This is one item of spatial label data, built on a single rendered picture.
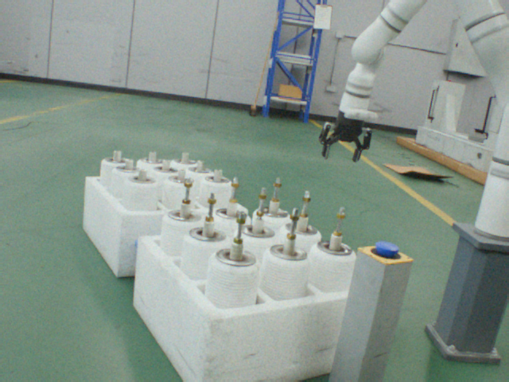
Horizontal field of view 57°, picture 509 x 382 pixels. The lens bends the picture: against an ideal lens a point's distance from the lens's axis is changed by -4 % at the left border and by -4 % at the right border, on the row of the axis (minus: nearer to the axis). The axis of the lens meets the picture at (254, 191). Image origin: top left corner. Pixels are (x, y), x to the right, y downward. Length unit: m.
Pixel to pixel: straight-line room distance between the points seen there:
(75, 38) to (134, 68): 0.98
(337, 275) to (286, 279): 0.12
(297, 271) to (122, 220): 0.55
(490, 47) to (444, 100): 4.40
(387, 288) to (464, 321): 0.42
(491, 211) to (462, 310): 0.24
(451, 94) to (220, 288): 4.92
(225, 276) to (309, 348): 0.25
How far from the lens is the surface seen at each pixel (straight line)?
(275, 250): 0.94
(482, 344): 1.28
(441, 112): 5.58
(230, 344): 0.87
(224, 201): 1.43
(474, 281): 1.20
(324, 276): 1.00
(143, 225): 1.31
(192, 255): 0.96
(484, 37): 1.18
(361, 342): 0.89
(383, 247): 0.84
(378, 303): 0.85
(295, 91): 6.87
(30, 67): 7.93
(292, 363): 1.00
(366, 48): 1.28
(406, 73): 7.73
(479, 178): 4.16
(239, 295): 0.87
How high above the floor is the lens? 0.58
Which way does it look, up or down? 14 degrees down
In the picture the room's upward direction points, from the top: 8 degrees clockwise
